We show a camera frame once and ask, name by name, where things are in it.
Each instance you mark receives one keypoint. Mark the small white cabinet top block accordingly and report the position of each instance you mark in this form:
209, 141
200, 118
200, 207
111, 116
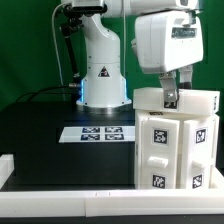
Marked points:
194, 102

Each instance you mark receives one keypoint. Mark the white cabinet body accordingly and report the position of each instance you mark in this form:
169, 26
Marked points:
141, 115

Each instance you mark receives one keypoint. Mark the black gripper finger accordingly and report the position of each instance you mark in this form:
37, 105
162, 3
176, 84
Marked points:
168, 84
186, 74

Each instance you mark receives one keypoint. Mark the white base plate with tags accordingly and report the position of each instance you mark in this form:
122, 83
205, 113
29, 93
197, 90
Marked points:
97, 134

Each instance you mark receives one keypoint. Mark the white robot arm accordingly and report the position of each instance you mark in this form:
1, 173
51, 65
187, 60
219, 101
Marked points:
103, 86

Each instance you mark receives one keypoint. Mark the white cabinet door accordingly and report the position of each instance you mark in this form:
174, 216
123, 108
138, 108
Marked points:
157, 153
199, 137

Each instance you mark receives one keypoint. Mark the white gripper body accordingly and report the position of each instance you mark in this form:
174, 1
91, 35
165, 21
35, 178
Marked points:
167, 41

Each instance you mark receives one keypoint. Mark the white U-shaped boundary frame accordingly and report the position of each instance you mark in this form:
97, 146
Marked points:
110, 202

